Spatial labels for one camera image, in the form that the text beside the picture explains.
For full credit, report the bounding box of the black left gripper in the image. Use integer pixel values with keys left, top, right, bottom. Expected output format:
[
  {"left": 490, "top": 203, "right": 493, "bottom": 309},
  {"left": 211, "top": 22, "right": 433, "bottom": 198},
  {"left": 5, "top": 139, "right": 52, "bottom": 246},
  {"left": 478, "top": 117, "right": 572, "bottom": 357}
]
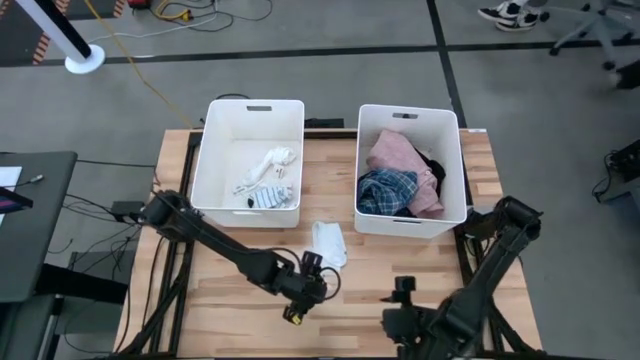
[{"left": 272, "top": 251, "right": 329, "bottom": 327}]

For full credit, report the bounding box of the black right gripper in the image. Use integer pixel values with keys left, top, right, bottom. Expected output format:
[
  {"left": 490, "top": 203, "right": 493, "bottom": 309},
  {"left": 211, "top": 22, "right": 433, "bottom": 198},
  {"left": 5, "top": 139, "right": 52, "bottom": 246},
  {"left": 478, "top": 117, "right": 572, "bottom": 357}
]
[{"left": 379, "top": 275, "right": 444, "bottom": 347}]

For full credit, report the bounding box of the plain white sock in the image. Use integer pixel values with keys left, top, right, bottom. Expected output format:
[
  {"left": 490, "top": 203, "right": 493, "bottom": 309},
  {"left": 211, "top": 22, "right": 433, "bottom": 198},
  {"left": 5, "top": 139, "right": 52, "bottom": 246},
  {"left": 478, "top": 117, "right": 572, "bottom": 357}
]
[{"left": 311, "top": 220, "right": 349, "bottom": 272}]

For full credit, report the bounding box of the white teal-striped sock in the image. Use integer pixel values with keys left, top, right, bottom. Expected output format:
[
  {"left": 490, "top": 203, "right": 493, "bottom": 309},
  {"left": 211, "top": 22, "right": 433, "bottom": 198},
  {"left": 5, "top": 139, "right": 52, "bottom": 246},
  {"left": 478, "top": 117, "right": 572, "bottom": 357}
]
[{"left": 246, "top": 185, "right": 294, "bottom": 210}]

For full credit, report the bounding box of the blue plaid shirt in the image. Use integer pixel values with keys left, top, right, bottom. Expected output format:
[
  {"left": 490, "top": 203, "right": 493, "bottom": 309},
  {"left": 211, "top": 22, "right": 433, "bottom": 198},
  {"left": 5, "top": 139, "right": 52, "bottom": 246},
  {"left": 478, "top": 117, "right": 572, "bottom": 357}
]
[{"left": 356, "top": 168, "right": 420, "bottom": 217}]

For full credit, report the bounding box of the white tagged sock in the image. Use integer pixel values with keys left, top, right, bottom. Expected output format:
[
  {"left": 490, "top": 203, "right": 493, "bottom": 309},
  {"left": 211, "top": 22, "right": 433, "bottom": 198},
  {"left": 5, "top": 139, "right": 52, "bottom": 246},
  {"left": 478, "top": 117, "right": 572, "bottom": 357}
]
[{"left": 233, "top": 145, "right": 298, "bottom": 197}]

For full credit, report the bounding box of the black garment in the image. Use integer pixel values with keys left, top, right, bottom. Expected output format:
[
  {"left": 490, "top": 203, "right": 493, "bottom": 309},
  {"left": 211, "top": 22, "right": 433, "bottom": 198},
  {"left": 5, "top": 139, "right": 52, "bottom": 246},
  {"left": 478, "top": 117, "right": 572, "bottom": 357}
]
[{"left": 413, "top": 147, "right": 448, "bottom": 197}]

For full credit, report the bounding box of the pink shirt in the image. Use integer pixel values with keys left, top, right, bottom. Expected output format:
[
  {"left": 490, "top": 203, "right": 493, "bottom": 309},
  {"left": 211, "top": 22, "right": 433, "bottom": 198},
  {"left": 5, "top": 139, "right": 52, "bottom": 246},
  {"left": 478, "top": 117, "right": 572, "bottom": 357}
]
[{"left": 366, "top": 129, "right": 446, "bottom": 220}]

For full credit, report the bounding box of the white perforated bin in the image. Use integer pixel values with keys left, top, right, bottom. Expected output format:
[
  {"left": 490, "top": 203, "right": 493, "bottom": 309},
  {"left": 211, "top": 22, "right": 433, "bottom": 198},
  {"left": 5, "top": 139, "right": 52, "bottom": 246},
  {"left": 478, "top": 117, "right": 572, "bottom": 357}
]
[
  {"left": 190, "top": 98, "right": 306, "bottom": 229},
  {"left": 353, "top": 103, "right": 469, "bottom": 239}
]

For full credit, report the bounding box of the small black box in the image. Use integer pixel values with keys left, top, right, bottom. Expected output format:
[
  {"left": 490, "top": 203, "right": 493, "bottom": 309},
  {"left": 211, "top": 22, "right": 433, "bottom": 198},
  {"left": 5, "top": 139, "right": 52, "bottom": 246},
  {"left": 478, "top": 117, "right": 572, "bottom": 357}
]
[{"left": 304, "top": 117, "right": 346, "bottom": 130}]

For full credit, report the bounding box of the black power adapter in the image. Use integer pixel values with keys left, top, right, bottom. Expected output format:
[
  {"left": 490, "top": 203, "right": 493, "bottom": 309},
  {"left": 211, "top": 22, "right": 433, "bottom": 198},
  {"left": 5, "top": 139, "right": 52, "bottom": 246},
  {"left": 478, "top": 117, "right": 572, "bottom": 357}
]
[{"left": 109, "top": 199, "right": 147, "bottom": 224}]

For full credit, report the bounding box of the black bench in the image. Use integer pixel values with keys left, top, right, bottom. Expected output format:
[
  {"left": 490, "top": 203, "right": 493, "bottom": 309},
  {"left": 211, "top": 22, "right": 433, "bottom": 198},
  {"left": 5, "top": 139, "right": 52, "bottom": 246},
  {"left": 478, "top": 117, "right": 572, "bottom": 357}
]
[{"left": 37, "top": 263, "right": 130, "bottom": 305}]

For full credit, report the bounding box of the black desk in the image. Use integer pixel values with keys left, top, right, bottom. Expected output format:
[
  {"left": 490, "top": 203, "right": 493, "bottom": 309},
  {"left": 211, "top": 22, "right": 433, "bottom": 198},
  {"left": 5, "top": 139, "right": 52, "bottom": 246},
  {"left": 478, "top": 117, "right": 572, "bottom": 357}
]
[{"left": 0, "top": 151, "right": 79, "bottom": 305}]

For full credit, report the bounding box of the dark tablet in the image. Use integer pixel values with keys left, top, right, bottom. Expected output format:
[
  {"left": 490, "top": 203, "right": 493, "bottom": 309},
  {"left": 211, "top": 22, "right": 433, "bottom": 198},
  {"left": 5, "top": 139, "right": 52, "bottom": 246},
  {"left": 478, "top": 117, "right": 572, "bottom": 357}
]
[{"left": 0, "top": 186, "right": 35, "bottom": 214}]

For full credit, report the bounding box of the white and black pole stand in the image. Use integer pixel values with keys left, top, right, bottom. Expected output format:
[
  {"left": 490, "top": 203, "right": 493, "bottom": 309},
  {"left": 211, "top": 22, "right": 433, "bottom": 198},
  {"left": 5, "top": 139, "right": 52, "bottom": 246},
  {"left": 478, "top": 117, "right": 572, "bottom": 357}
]
[{"left": 14, "top": 0, "right": 106, "bottom": 76}]

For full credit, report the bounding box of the white paper sheet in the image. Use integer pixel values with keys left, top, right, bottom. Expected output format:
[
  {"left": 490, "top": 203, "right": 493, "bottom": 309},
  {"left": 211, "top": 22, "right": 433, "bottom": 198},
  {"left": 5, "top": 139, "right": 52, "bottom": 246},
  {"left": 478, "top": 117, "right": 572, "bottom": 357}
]
[{"left": 0, "top": 166, "right": 24, "bottom": 193}]

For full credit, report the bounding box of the grey office chair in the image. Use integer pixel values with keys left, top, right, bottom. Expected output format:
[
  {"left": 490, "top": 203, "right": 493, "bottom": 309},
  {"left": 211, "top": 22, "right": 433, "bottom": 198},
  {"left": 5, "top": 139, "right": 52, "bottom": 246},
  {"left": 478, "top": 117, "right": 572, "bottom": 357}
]
[{"left": 537, "top": 0, "right": 640, "bottom": 71}]

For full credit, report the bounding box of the dark mat with striped edge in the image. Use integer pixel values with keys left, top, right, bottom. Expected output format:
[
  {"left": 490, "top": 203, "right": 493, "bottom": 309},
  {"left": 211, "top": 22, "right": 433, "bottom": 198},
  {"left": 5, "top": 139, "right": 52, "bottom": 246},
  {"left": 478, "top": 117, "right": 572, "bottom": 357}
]
[{"left": 0, "top": 0, "right": 126, "bottom": 69}]

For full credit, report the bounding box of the black equipment with cables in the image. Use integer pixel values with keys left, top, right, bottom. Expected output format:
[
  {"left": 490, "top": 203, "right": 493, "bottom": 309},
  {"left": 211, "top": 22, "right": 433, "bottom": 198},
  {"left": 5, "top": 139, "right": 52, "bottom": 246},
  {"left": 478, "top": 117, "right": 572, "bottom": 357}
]
[{"left": 591, "top": 138, "right": 640, "bottom": 205}]

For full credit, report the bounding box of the black looped floor cable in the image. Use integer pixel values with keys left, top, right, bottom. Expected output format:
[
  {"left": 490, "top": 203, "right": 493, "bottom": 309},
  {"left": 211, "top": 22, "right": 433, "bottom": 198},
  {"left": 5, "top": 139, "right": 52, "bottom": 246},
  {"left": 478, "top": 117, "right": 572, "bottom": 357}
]
[{"left": 149, "top": 0, "right": 275, "bottom": 34}]

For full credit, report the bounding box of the yellow floor cable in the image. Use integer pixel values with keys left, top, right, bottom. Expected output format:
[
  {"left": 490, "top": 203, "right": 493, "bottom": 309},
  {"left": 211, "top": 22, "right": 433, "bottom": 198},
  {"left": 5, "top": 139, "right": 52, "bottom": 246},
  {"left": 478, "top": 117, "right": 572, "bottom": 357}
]
[{"left": 83, "top": 0, "right": 194, "bottom": 129}]

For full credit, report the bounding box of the white floor cable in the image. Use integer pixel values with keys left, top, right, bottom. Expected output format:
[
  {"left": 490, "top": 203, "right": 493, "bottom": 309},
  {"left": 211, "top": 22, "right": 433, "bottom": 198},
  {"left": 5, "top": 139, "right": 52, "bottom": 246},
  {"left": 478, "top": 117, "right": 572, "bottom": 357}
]
[{"left": 87, "top": 13, "right": 220, "bottom": 44}]

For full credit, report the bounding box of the yellow coiled cable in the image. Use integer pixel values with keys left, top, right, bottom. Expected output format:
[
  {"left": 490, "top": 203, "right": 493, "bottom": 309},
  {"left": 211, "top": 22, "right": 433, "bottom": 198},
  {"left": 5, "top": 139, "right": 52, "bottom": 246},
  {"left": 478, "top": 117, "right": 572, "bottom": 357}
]
[{"left": 153, "top": 0, "right": 195, "bottom": 23}]

